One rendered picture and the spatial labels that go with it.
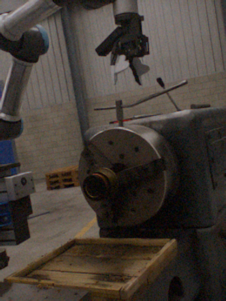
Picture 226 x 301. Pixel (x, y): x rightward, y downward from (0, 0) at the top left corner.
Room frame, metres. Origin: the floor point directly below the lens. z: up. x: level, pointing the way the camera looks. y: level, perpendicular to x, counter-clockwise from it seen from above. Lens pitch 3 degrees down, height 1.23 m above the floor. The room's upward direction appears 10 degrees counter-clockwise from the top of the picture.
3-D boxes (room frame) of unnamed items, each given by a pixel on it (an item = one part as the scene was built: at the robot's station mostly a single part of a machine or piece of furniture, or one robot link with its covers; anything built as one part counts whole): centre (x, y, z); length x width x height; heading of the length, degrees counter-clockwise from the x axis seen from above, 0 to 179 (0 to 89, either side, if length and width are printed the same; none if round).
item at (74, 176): (9.34, 1.33, 0.22); 1.25 x 0.86 x 0.44; 168
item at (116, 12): (1.08, -0.11, 1.58); 0.08 x 0.08 x 0.05
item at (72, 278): (0.92, 0.10, 0.89); 0.36 x 0.30 x 0.04; 59
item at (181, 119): (1.49, -0.21, 1.06); 0.59 x 0.48 x 0.39; 149
